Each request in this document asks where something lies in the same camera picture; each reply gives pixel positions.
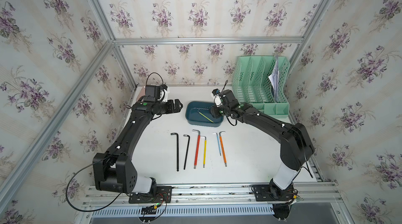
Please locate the orange hex key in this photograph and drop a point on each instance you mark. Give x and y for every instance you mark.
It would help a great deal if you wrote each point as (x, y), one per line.
(222, 147)

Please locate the aluminium rail frame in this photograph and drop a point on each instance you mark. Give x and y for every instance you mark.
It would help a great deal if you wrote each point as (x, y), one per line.
(316, 203)

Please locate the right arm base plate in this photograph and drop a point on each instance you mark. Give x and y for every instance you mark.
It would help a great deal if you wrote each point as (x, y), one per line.
(272, 193)

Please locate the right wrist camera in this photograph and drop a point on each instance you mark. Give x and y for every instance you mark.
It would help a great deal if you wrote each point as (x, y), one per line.
(216, 97)

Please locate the blue hex key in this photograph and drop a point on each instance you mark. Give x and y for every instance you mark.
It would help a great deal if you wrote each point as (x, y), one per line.
(219, 143)

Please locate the yellow hex key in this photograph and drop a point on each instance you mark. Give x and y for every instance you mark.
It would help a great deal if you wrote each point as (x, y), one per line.
(205, 150)

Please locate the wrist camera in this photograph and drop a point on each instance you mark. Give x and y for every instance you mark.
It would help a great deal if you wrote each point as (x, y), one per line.
(216, 97)
(154, 93)

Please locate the short black hex key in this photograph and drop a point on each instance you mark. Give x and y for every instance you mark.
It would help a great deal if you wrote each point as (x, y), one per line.
(187, 149)

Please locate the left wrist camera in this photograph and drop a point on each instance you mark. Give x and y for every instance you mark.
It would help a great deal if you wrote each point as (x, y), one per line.
(154, 93)

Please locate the lime green hex key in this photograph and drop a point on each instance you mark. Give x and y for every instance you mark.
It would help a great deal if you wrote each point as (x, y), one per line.
(199, 111)

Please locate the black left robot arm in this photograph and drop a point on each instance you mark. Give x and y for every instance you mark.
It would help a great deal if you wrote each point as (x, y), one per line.
(113, 169)

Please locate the teal plastic storage box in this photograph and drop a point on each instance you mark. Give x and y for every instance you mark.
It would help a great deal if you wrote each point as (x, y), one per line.
(198, 114)

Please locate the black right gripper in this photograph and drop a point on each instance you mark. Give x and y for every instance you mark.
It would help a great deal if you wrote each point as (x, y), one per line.
(213, 112)

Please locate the red hex key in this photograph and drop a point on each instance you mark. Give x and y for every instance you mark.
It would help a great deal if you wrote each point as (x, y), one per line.
(197, 147)

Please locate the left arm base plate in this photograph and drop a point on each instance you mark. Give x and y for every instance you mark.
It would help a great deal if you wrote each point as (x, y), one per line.
(163, 194)

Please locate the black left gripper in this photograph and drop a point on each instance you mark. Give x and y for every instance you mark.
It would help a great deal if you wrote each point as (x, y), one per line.
(176, 108)

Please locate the papers in file organizer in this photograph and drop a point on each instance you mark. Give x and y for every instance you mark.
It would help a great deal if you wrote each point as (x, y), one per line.
(274, 79)

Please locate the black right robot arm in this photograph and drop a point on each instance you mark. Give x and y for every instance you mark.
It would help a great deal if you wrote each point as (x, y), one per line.
(296, 146)

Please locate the small circuit board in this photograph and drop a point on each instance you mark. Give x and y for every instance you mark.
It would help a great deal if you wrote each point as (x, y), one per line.
(149, 210)

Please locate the green mesh file organizer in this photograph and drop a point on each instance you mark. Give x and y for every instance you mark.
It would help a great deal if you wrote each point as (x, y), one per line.
(251, 84)

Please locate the long black hex key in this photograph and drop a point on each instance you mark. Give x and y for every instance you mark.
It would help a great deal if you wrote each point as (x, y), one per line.
(177, 150)

